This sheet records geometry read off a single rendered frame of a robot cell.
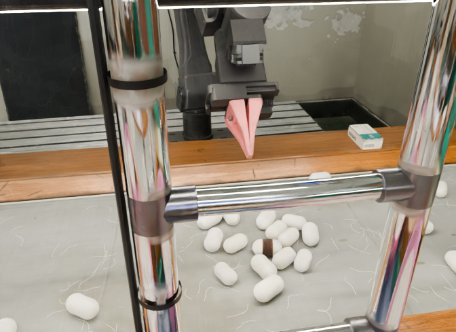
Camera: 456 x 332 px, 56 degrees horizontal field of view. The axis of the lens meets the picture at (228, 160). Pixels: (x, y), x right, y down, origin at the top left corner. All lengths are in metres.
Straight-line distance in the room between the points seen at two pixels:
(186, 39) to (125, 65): 0.71
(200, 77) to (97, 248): 0.44
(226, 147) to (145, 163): 0.52
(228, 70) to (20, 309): 0.39
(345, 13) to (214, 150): 2.13
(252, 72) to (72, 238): 0.33
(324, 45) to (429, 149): 2.52
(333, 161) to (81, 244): 0.40
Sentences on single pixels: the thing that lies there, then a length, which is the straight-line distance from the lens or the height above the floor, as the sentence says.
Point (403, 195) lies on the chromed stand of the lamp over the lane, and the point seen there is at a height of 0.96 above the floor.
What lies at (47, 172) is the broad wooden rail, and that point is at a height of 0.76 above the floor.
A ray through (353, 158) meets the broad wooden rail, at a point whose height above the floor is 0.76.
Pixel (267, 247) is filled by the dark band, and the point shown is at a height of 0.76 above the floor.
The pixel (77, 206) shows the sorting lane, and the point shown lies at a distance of 0.65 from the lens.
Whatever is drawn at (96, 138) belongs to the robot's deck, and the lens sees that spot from 1.02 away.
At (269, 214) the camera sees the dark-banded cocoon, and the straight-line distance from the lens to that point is 0.57.
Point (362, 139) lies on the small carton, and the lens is 0.74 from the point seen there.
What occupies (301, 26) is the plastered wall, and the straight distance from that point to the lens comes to 2.67.
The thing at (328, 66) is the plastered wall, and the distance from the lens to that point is 2.80.
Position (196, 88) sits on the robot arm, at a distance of 0.87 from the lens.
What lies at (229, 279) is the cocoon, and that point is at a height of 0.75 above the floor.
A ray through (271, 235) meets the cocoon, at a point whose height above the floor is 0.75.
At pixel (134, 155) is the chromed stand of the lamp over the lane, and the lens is 0.20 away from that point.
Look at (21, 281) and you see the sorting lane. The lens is 0.55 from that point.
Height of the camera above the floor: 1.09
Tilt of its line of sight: 28 degrees down
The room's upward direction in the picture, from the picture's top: straight up
